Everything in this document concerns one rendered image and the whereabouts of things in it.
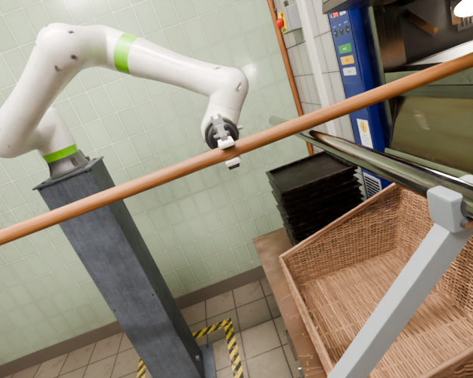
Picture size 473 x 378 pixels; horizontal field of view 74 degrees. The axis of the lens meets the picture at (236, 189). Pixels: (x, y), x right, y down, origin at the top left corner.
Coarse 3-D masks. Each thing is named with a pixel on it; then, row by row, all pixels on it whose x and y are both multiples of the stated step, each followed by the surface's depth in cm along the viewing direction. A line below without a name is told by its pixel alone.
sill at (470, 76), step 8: (424, 64) 84; (432, 64) 80; (392, 72) 91; (400, 72) 87; (408, 72) 84; (416, 72) 81; (464, 72) 67; (472, 72) 65; (392, 80) 92; (440, 80) 74; (448, 80) 72; (456, 80) 70; (464, 80) 68; (472, 80) 66
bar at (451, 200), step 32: (352, 160) 46; (384, 160) 39; (416, 192) 33; (448, 192) 28; (448, 224) 28; (416, 256) 31; (448, 256) 30; (416, 288) 30; (384, 320) 31; (352, 352) 33; (384, 352) 32
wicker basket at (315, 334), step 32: (384, 192) 101; (352, 224) 104; (384, 224) 105; (416, 224) 96; (288, 256) 105; (320, 256) 107; (352, 256) 108; (384, 256) 109; (320, 288) 106; (352, 288) 101; (384, 288) 96; (320, 320) 93; (352, 320) 89; (416, 320) 83; (448, 320) 80; (320, 352) 68; (416, 352) 75; (448, 352) 73
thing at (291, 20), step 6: (288, 6) 136; (294, 6) 136; (282, 12) 137; (288, 12) 136; (294, 12) 137; (282, 18) 140; (288, 18) 137; (294, 18) 138; (288, 24) 138; (294, 24) 138; (300, 24) 139; (282, 30) 145; (288, 30) 139; (294, 30) 143
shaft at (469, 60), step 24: (432, 72) 62; (456, 72) 63; (360, 96) 63; (384, 96) 63; (312, 120) 62; (240, 144) 62; (264, 144) 63; (168, 168) 63; (192, 168) 63; (120, 192) 63; (48, 216) 63; (72, 216) 63; (0, 240) 63
